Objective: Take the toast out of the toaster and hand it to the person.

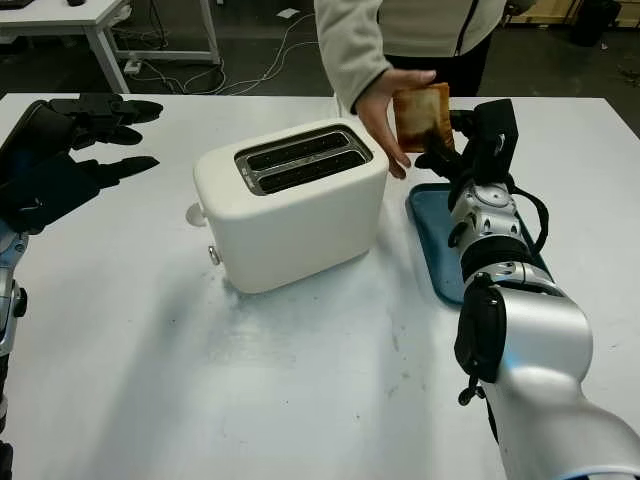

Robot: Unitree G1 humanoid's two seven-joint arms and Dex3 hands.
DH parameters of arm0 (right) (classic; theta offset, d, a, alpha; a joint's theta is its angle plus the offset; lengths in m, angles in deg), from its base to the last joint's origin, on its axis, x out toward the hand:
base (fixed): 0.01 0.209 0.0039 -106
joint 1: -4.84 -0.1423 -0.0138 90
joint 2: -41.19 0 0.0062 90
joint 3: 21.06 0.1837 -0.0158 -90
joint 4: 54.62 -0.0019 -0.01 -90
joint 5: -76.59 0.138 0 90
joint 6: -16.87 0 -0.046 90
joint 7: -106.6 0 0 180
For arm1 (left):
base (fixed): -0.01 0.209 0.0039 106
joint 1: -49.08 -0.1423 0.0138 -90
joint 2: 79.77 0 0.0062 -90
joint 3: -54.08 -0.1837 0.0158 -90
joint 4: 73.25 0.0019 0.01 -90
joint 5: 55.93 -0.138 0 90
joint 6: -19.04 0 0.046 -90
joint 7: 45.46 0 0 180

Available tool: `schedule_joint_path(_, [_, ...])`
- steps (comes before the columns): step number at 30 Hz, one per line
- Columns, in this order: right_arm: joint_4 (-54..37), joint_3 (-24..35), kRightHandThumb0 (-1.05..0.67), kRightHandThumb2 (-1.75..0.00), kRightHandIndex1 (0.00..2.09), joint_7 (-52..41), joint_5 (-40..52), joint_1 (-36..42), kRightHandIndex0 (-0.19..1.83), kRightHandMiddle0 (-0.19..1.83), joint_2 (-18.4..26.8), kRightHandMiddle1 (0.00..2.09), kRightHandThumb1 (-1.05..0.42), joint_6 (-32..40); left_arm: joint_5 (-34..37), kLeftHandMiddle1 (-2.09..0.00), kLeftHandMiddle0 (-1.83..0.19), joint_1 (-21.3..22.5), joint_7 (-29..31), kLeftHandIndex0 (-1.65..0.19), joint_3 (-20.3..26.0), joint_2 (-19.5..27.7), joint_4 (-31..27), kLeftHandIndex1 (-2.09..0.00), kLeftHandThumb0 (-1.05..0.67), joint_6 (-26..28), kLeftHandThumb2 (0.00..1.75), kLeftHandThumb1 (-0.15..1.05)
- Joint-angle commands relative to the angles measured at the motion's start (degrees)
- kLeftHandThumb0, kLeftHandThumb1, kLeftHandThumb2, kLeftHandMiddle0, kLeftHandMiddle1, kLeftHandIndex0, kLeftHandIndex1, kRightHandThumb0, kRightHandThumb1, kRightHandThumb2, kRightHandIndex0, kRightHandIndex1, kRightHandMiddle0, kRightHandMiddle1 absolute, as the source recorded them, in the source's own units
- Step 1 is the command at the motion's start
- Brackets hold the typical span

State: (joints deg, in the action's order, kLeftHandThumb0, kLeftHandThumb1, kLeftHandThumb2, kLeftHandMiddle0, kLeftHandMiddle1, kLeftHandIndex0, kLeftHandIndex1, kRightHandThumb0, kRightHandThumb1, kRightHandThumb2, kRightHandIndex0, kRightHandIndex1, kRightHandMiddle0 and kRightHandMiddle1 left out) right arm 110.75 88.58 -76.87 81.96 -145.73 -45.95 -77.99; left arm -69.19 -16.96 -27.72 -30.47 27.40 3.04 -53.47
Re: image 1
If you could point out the person's right hand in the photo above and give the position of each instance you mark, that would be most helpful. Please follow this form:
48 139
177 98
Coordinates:
375 110

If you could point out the browned toast slice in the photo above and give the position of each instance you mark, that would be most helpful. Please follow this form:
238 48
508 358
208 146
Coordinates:
420 115

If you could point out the white toaster lever knob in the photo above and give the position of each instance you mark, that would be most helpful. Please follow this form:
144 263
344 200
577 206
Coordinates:
195 216

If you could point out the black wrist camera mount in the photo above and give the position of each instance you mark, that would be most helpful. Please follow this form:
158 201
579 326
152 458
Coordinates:
40 200
495 140

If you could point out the white metal-legged desk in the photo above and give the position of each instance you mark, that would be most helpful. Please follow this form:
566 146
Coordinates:
50 15

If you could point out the person's right forearm beige sleeve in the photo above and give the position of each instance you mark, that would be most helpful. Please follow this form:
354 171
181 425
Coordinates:
350 45

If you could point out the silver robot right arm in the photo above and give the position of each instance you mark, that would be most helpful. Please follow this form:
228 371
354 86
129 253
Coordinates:
540 330

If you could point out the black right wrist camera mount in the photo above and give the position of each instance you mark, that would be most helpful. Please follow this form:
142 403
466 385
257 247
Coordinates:
495 140

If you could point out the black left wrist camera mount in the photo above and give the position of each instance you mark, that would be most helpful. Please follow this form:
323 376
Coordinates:
40 200

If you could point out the black bag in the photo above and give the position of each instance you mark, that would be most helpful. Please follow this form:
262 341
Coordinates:
595 25

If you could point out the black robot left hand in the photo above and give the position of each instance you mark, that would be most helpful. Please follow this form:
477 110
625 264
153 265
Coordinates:
35 135

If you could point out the white paper sheet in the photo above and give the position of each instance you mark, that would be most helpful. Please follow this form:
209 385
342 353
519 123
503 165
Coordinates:
287 14

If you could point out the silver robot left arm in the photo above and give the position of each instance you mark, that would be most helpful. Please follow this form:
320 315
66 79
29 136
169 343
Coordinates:
7 300

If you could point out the cream two-slot toaster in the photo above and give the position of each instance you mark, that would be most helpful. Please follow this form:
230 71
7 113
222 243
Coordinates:
300 235

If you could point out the blue plastic tray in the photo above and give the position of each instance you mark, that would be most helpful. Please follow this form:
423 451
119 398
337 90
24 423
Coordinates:
430 240

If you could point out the person in beige jacket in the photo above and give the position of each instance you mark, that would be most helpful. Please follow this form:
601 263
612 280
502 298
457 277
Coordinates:
425 25

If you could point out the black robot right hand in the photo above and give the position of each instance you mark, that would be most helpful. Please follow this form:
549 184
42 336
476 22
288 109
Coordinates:
462 160

